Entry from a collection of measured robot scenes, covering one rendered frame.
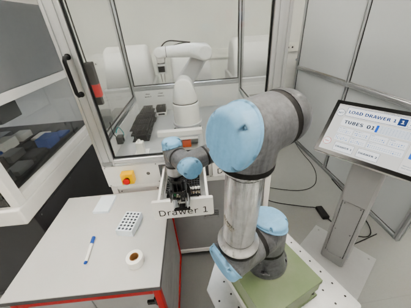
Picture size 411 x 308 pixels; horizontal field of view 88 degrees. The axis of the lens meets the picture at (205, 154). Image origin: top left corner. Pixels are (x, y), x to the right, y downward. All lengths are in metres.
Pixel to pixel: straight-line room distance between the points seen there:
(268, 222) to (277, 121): 0.40
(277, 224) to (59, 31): 1.11
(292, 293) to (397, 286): 1.37
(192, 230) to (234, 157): 1.37
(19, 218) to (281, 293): 1.24
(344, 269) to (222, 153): 1.73
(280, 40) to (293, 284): 0.97
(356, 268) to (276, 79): 1.49
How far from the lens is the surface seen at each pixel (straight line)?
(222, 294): 0.95
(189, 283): 1.84
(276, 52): 1.13
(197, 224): 1.65
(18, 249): 1.81
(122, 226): 1.18
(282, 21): 1.13
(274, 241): 0.73
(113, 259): 1.12
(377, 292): 2.07
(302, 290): 0.88
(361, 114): 1.41
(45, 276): 1.23
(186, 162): 0.70
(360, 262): 2.11
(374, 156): 1.34
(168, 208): 1.06
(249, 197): 0.46
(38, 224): 1.56
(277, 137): 0.38
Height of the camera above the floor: 1.62
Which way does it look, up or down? 31 degrees down
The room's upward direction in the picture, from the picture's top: 4 degrees counter-clockwise
